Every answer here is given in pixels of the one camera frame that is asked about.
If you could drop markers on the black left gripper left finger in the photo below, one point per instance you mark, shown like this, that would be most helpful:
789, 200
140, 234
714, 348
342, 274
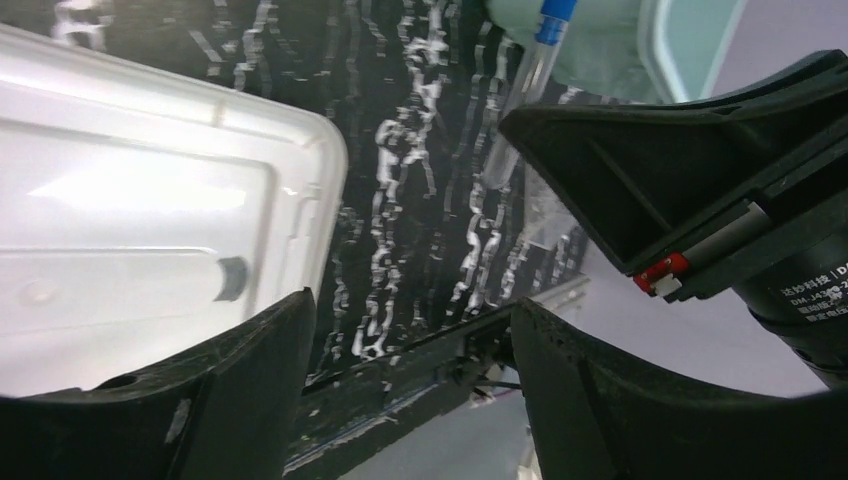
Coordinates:
222, 409

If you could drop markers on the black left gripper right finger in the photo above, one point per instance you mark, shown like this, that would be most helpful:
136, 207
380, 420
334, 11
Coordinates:
599, 412

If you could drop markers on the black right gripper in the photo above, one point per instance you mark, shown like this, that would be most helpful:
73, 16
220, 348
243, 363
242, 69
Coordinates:
645, 181

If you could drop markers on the blue-capped test tube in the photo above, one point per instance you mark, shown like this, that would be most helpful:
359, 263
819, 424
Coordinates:
532, 77

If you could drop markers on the clear test tube rack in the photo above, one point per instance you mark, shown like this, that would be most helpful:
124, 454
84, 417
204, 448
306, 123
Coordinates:
547, 220

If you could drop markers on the light teal plastic bin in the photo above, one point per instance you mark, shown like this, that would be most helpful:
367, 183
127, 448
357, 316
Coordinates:
639, 51

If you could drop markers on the white plastic bin lid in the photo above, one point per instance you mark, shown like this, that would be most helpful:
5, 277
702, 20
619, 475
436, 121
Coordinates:
143, 212

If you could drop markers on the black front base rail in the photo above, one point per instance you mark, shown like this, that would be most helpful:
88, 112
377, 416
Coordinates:
347, 418

